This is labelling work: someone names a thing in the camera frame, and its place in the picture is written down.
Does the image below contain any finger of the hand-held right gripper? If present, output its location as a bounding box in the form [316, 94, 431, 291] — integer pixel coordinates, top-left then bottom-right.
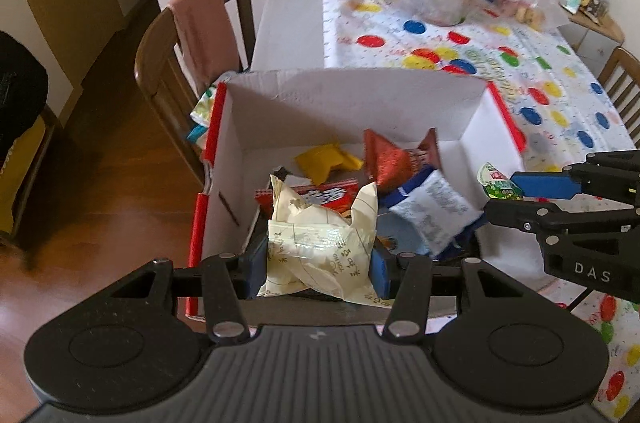
[484, 199, 640, 249]
[510, 149, 640, 204]

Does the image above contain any white and blue snack packet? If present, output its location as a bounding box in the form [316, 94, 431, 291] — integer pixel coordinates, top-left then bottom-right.
[387, 169, 485, 260]

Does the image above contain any red cardboard box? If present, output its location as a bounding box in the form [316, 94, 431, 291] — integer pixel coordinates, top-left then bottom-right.
[185, 69, 527, 324]

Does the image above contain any green jelly cup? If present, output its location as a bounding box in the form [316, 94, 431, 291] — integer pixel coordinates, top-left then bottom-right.
[477, 162, 524, 202]

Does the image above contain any dark wooden chair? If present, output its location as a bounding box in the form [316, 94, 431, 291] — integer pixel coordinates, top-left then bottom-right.
[0, 103, 66, 269]

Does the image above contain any cream snack packet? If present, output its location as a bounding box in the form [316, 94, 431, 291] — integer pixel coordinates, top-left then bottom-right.
[257, 174, 394, 308]

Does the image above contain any balloon print tablecloth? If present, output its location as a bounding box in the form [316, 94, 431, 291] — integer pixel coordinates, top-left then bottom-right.
[187, 0, 640, 422]

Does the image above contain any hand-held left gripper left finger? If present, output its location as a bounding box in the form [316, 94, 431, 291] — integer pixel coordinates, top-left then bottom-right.
[107, 233, 271, 345]

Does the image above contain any yellow snack packet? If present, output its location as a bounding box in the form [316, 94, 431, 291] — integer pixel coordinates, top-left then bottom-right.
[294, 144, 365, 186]

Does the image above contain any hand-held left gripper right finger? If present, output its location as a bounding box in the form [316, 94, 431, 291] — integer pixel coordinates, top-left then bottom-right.
[370, 245, 534, 345]

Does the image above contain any yellow cloth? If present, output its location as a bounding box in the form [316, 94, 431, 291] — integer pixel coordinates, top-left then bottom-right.
[0, 115, 49, 234]

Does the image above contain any red wafer snack packet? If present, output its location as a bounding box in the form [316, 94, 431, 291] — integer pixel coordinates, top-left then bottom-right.
[255, 179, 361, 217]

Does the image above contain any brown wooden chair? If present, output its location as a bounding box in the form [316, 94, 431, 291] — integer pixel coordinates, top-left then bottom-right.
[135, 0, 257, 192]

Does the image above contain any black bag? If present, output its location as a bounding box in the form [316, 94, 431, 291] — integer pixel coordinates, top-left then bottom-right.
[0, 30, 50, 174]

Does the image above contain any wooden cabinet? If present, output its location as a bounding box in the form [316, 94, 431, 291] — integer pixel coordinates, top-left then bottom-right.
[557, 9, 626, 69]

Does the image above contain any reddish brown snack packet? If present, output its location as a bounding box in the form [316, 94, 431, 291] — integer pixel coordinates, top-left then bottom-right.
[362, 128, 444, 194]

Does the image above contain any slatted wooden chair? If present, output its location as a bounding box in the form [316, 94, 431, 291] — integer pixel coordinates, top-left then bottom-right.
[597, 47, 640, 128]

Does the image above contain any pink cloth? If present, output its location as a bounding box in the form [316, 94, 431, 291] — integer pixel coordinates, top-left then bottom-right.
[167, 0, 239, 89]

